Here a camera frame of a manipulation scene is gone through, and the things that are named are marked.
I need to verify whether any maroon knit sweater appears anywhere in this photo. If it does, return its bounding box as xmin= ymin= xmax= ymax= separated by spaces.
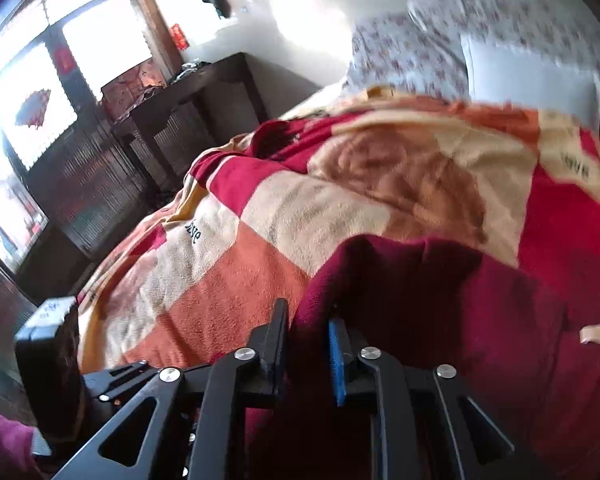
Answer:
xmin=246 ymin=235 xmax=600 ymax=479

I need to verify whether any red orange patchwork blanket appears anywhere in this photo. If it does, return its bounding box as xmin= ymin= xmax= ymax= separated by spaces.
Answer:
xmin=79 ymin=87 xmax=600 ymax=372

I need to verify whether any dark wooden slatted cabinet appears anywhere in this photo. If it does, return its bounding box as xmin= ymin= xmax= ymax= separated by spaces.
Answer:
xmin=3 ymin=108 xmax=147 ymax=304

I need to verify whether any dark wooden bedside table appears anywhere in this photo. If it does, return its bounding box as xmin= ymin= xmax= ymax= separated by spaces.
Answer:
xmin=112 ymin=52 xmax=270 ymax=200

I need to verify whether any white pillow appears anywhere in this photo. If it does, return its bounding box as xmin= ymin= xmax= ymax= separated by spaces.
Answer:
xmin=460 ymin=35 xmax=600 ymax=131

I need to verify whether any floral white quilt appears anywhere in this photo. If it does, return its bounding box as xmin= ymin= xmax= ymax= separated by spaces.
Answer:
xmin=343 ymin=0 xmax=600 ymax=101

